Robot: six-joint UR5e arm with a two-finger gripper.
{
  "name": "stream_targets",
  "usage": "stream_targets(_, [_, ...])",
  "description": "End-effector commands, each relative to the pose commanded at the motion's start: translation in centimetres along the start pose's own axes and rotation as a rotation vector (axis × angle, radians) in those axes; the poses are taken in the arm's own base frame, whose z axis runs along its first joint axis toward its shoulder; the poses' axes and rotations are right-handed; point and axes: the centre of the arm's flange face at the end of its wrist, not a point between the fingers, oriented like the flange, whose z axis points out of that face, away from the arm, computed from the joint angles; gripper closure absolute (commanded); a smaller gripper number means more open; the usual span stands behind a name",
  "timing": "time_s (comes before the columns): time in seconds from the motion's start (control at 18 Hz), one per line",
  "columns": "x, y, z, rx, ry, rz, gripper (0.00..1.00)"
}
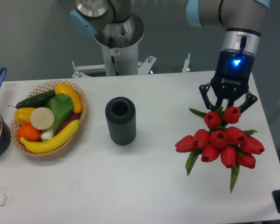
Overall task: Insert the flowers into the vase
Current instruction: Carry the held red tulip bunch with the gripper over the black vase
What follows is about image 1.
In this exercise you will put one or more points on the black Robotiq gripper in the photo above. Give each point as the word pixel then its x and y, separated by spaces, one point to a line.
pixel 230 81

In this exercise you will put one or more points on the red tulip bouquet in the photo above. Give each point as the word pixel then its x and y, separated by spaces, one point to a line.
pixel 221 139

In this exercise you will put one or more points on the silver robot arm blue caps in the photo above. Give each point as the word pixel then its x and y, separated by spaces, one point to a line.
pixel 118 30

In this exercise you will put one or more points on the dark grey ribbed vase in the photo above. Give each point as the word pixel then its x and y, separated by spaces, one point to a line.
pixel 120 114

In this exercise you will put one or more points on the purple eggplant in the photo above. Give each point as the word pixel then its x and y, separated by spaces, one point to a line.
pixel 67 121

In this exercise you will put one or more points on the yellow squash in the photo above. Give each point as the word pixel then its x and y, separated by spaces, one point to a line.
pixel 68 90

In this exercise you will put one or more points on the green bok choy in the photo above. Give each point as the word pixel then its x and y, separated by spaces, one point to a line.
pixel 62 106

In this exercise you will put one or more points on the yellow banana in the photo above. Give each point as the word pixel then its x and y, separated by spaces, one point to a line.
pixel 54 143

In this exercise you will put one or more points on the woven wicker basket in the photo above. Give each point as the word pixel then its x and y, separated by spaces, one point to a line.
pixel 45 87

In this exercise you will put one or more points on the beige round disc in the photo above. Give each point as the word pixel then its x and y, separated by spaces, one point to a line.
pixel 42 118

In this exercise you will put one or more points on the green cucumber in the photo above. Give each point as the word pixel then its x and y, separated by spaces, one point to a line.
pixel 35 101

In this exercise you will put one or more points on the orange fruit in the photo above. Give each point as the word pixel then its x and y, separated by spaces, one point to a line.
pixel 28 132

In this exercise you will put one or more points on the yellow bell pepper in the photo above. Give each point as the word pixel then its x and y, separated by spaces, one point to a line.
pixel 22 115

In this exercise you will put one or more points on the white metal base frame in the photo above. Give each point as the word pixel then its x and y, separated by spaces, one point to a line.
pixel 145 67

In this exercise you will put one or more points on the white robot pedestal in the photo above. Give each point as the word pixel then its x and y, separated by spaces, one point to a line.
pixel 120 61

